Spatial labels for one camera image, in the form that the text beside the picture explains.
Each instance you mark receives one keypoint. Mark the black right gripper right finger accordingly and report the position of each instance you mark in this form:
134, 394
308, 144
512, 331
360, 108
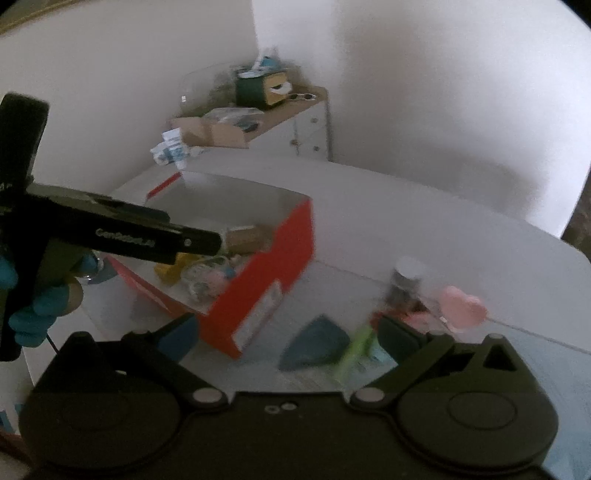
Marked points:
406, 346

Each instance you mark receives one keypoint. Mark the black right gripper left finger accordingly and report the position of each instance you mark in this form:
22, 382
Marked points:
174, 340

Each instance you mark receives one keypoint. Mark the green tube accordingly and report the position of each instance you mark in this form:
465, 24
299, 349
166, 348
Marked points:
358, 349

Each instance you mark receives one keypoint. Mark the glass jar with grey lid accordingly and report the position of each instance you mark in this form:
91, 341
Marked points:
406, 281

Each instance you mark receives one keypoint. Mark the pink heart-shaped dish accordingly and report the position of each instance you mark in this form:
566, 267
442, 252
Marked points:
461, 311

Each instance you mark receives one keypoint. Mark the yellow rectangular box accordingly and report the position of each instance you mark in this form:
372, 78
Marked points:
170, 274

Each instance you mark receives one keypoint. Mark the pink and blue plush toy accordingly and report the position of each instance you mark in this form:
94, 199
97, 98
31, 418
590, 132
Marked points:
217, 280

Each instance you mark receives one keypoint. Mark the orange toy figure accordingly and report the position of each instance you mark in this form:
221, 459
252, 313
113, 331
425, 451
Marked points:
390, 314

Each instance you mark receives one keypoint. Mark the blue gloved left hand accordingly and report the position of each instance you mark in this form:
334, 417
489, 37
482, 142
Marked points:
31, 324

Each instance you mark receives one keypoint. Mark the red cardboard storage box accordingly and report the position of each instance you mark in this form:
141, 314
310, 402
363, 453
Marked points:
216, 203

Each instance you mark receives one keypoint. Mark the white cream tube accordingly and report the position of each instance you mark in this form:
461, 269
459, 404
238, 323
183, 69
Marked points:
171, 150

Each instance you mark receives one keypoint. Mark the brown cardboard box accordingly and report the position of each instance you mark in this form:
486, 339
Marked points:
199, 132

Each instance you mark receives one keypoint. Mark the glass bowl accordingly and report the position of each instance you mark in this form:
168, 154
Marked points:
207, 88

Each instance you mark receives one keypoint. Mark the clear plastic bag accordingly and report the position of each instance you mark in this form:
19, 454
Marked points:
246, 119

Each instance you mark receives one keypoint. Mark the small white drawer cabinet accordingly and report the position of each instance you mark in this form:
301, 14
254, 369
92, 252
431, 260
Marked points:
296, 128

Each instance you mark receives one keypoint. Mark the green tissue box holder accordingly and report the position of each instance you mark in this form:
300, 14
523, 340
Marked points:
262, 89

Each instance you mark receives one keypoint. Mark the white sunglasses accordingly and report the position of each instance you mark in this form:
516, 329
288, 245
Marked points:
302, 97

